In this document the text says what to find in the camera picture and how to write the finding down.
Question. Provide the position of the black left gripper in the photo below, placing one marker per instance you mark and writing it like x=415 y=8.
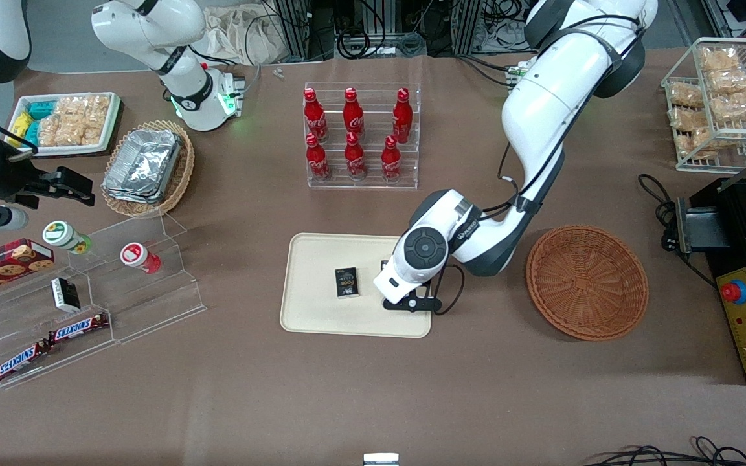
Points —
x=384 y=264

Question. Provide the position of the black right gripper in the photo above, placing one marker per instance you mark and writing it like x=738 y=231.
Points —
x=11 y=180

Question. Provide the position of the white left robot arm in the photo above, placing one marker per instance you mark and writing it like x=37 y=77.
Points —
x=541 y=103

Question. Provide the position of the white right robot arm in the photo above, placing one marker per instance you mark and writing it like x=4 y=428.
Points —
x=185 y=84

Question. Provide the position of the white rectangular snack tray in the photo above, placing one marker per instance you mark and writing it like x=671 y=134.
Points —
x=111 y=133

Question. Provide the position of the beige plastic serving tray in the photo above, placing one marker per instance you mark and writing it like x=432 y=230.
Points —
x=315 y=259

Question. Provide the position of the light oval wicker basket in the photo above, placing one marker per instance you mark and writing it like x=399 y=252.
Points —
x=182 y=175

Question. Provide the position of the brown round wicker basket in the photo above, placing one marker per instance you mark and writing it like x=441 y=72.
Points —
x=587 y=285

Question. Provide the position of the green lidded drink bottle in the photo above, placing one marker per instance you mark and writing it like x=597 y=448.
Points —
x=62 y=235

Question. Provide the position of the clear bag of rice crackers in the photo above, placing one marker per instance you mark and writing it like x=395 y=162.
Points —
x=85 y=109
x=62 y=133

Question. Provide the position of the teal snack packet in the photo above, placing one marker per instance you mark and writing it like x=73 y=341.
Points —
x=32 y=134
x=41 y=109

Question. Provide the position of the small black card box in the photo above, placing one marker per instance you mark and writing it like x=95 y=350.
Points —
x=347 y=283

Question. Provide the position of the yellow snack packet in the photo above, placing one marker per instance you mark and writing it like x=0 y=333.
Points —
x=20 y=125

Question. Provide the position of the stacked aluminium foil containers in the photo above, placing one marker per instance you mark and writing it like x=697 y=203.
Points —
x=143 y=162

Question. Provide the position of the red lidded drink bottle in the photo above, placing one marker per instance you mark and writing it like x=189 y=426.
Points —
x=136 y=255

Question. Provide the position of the red chocolate chip cookie box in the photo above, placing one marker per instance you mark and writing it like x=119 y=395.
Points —
x=4 y=264

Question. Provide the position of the small black and white box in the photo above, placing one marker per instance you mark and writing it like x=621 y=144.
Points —
x=65 y=294

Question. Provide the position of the clear acrylic bottle rack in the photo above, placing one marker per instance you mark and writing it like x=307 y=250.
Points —
x=373 y=178

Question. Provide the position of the snickers chocolate bar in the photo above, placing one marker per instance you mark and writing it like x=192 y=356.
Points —
x=20 y=362
x=78 y=328

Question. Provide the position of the clear acrylic step display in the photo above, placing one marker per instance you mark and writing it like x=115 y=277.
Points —
x=153 y=304

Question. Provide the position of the red cola bottle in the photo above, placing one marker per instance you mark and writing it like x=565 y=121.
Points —
x=390 y=160
x=313 y=116
x=353 y=115
x=316 y=160
x=355 y=158
x=402 y=116

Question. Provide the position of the small silver white device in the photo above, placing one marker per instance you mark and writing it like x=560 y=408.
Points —
x=381 y=459

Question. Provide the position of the white crumpled cloth bag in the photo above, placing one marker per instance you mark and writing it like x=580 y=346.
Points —
x=230 y=32

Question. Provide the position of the small grey connector piece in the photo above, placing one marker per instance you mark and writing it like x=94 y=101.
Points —
x=278 y=73

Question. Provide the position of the red emergency stop button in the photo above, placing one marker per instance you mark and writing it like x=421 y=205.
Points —
x=734 y=292

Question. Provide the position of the clear bag of fried snacks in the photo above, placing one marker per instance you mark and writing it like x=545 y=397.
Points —
x=687 y=120
x=703 y=141
x=739 y=105
x=685 y=95
x=732 y=81
x=719 y=58

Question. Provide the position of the black appliance base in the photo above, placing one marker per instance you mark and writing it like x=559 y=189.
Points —
x=735 y=220

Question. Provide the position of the aluminium profile frame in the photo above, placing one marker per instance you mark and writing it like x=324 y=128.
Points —
x=295 y=26

